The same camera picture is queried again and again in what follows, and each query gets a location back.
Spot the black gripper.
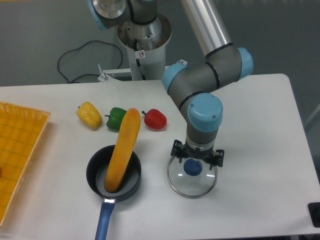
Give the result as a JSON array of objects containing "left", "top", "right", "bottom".
[{"left": 170, "top": 139, "right": 225, "bottom": 169}]

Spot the glass pot lid blue knob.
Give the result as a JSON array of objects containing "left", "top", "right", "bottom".
[{"left": 166, "top": 154, "right": 219, "bottom": 199}]

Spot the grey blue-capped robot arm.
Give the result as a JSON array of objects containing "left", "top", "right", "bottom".
[{"left": 88, "top": 0, "right": 254, "bottom": 167}]

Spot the red bell pepper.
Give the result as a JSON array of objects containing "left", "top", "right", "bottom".
[{"left": 141, "top": 108, "right": 167, "bottom": 131}]

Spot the long yellow squash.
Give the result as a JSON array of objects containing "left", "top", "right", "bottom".
[{"left": 104, "top": 108, "right": 141, "bottom": 193}]

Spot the green bell pepper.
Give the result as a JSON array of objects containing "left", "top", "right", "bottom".
[{"left": 105, "top": 107, "right": 127, "bottom": 131}]

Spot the yellow bell pepper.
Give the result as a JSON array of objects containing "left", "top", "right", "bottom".
[{"left": 76, "top": 101, "right": 102, "bottom": 130}]

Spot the black box at table edge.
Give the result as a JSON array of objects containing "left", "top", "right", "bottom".
[{"left": 307, "top": 202, "right": 320, "bottom": 228}]

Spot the orange plastic basket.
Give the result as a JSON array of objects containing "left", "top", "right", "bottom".
[{"left": 0, "top": 102, "right": 51, "bottom": 225}]

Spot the dark pot blue handle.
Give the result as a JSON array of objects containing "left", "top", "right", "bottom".
[{"left": 86, "top": 145, "right": 142, "bottom": 240}]

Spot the white metal base frame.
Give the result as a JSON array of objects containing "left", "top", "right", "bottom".
[{"left": 96, "top": 58, "right": 191, "bottom": 83}]

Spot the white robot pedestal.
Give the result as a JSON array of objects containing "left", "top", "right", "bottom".
[{"left": 117, "top": 13, "right": 172, "bottom": 81}]

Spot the black cable on floor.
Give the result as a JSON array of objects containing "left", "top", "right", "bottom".
[{"left": 56, "top": 39, "right": 124, "bottom": 84}]

